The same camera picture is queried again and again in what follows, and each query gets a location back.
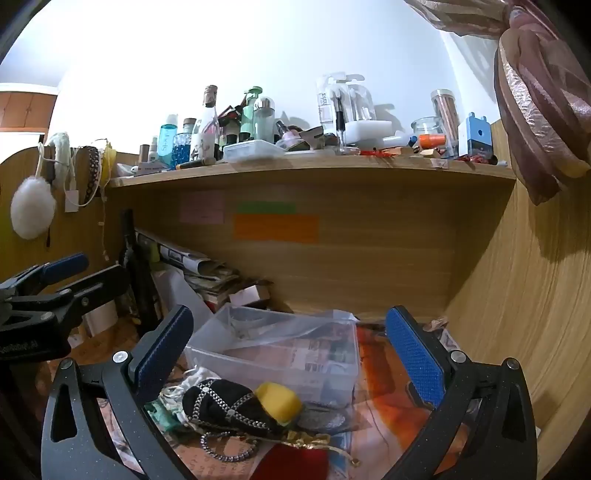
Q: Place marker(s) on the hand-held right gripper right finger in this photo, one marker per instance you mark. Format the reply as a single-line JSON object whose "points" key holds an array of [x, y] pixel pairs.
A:
{"points": [[415, 355]]}

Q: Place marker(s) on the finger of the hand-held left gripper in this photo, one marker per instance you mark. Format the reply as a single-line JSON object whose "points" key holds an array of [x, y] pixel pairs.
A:
{"points": [[99, 284], [69, 267]]}

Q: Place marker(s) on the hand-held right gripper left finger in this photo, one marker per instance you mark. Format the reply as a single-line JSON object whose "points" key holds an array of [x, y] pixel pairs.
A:
{"points": [[161, 355]]}

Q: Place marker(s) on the white floral scrunchie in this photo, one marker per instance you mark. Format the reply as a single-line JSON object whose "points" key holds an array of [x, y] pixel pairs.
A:
{"points": [[191, 381]]}

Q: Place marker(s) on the green striped scrunchie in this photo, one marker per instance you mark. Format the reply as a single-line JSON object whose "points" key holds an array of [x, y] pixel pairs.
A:
{"points": [[164, 415]]}

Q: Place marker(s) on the silver glitter pouch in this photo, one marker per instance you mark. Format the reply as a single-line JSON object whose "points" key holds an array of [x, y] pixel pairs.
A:
{"points": [[323, 419]]}

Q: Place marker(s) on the clear plastic storage box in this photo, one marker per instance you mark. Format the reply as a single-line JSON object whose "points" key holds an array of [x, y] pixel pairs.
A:
{"points": [[277, 360]]}

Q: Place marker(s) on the yellow sponge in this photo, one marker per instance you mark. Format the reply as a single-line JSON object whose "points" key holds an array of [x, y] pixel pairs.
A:
{"points": [[277, 399]]}

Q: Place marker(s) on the red velvet coin purse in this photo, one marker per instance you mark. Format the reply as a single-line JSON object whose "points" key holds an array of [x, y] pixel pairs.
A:
{"points": [[286, 464]]}

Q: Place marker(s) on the dark wine bottle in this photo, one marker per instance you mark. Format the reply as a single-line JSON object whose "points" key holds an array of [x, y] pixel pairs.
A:
{"points": [[138, 277]]}

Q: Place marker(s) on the newspaper print paper sheet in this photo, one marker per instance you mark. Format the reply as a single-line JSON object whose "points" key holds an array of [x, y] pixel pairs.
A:
{"points": [[383, 415]]}

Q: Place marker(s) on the white powder puff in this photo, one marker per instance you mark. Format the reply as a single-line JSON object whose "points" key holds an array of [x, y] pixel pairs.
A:
{"points": [[32, 207]]}

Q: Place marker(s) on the stack of newspapers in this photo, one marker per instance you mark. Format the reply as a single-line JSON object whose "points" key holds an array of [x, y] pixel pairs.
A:
{"points": [[203, 272]]}

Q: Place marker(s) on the studded dark headband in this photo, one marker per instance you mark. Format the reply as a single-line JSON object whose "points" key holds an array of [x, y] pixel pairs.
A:
{"points": [[94, 170]]}

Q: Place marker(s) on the small cardboard box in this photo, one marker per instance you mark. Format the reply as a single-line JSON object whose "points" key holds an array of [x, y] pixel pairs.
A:
{"points": [[249, 295]]}

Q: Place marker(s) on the yellow headband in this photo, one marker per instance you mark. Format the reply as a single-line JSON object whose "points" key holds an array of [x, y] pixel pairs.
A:
{"points": [[108, 159]]}

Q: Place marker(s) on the white fluffy headband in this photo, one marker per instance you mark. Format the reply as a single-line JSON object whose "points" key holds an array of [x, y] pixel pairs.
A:
{"points": [[61, 152]]}

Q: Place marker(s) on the white carton red print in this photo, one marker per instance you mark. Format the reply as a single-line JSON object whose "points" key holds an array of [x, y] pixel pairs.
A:
{"points": [[150, 167]]}

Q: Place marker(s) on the pink sticky note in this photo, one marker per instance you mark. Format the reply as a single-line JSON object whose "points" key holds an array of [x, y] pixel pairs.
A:
{"points": [[202, 207]]}

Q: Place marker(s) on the rose gold lipstick tube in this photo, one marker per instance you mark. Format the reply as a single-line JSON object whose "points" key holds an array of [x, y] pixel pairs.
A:
{"points": [[144, 154]]}

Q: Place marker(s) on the brown pen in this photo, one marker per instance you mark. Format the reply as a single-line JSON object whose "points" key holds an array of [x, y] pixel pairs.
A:
{"points": [[196, 164]]}

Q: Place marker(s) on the faceted glass bottle blue liquid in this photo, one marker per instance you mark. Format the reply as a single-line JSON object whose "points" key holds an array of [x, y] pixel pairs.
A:
{"points": [[182, 152]]}

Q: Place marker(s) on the teal liquid plastic bottle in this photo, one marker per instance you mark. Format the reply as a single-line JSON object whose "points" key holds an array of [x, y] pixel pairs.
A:
{"points": [[167, 143]]}

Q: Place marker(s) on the orange sticky note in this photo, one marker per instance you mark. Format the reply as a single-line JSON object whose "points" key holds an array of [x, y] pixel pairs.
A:
{"points": [[277, 228]]}

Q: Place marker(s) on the green sticky note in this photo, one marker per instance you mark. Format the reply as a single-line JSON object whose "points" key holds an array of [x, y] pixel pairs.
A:
{"points": [[265, 208]]}

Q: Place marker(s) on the tall clear illustrated bottle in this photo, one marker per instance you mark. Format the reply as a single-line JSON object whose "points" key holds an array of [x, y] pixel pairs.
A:
{"points": [[205, 134]]}

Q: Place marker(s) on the clear lidded plastic case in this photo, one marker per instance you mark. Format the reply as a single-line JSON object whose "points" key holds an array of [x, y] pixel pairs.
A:
{"points": [[254, 150]]}

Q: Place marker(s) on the wooden shelf board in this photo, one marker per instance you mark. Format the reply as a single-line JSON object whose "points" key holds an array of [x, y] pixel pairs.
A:
{"points": [[323, 168]]}

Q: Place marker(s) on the orange marker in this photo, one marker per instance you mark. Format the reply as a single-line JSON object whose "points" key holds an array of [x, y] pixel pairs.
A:
{"points": [[431, 140]]}

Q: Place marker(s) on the mint green pump bottle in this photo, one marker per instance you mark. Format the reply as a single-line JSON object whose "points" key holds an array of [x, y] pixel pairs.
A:
{"points": [[249, 115]]}

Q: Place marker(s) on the blue pencil sharpener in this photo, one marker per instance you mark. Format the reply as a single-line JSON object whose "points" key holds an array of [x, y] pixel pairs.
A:
{"points": [[478, 138]]}

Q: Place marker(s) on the white plastic box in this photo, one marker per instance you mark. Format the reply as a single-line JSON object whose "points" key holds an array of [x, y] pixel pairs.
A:
{"points": [[369, 131]]}

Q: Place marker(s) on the short glass jar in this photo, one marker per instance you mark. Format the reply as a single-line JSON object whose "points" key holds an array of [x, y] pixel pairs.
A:
{"points": [[425, 127]]}

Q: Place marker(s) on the clear bottle silver cap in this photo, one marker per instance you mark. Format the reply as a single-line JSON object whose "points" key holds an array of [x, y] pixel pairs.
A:
{"points": [[264, 122]]}

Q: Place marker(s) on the clear tube rose gold contents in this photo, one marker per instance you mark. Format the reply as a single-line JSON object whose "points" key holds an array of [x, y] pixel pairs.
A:
{"points": [[445, 120]]}

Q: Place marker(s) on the clear blister pack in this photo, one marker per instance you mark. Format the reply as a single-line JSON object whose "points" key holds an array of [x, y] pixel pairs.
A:
{"points": [[341, 97]]}

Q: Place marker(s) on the pink satin curtain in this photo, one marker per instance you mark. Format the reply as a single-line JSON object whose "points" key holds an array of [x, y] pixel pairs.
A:
{"points": [[540, 115]]}

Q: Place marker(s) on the wooden wall cabinet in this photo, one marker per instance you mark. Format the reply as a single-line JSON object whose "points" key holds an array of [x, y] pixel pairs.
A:
{"points": [[25, 108]]}

